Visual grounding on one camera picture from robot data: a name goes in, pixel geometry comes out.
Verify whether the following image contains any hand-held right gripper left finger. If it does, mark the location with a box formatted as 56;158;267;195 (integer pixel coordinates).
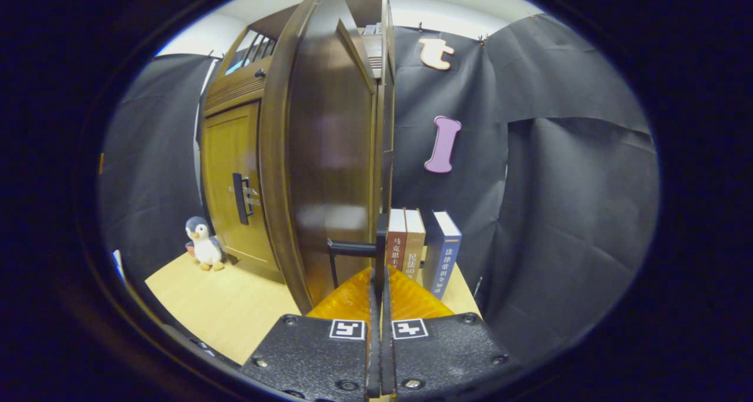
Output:
240;265;381;401

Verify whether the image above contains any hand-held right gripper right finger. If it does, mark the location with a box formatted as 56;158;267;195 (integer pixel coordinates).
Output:
381;265;520;400

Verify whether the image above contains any black door handle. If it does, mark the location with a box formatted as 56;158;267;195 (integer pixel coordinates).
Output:
232;172;254;225
326;212;389;290

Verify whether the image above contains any wooden shoe cabinet door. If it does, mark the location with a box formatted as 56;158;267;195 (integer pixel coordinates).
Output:
203;101;278;268
259;0;380;314

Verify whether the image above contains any wooden double-door shoe cabinet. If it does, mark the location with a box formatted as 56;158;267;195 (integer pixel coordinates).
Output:
197;0;396;314

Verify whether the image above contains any wooden cabinet drawer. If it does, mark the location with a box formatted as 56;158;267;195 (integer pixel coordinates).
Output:
203;58;275;118

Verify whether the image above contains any blue book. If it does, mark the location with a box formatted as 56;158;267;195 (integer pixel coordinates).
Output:
422;211;463;301

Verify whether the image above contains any tan book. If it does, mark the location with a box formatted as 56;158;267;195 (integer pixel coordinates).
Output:
403;209;427;282

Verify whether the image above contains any brown book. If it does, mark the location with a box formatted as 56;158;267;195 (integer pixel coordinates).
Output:
385;208;408;271

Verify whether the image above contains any penguin plush toy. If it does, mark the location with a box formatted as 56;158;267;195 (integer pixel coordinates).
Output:
185;216;226;272

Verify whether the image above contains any black backdrop cloth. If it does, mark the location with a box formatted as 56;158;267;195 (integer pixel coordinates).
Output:
99;14;661;361

